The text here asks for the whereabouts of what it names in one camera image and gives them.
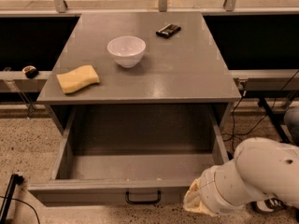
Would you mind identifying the grey top drawer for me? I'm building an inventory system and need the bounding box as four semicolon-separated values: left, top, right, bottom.
28;104;228;206

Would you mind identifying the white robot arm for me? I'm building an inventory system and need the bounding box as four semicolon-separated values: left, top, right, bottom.
183;137;299;217

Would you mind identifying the grey drawer cabinet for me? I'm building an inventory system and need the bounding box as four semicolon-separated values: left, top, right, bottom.
36;11;243;135

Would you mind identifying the person's sneaker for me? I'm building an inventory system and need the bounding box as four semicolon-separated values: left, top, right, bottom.
250;198;287;215

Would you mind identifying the white bowl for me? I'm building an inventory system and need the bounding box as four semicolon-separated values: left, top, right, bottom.
107;36;146;68

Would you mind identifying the yellow sponge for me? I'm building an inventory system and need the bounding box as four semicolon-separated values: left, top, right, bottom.
57;65;100;94

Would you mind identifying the black snack bar wrapper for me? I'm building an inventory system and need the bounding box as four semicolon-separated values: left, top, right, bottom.
156;24;181;38

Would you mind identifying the black stand at left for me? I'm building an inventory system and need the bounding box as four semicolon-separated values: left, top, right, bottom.
0;174;24;224

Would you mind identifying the small black round object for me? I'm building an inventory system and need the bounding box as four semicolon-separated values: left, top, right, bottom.
22;65;39;78

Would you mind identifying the black top drawer handle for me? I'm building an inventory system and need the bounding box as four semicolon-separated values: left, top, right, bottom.
125;190;162;205

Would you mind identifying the black cable on floor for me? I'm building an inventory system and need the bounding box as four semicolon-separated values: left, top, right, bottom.
221;68;299;156

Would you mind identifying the grey metal rail right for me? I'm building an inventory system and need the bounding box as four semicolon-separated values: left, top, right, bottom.
231;69;299;91

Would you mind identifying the grey metal rail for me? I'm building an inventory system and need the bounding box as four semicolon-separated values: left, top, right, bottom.
0;71;51;92
231;69;299;91

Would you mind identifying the grey metal rail left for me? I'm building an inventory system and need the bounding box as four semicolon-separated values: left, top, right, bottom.
0;71;51;92

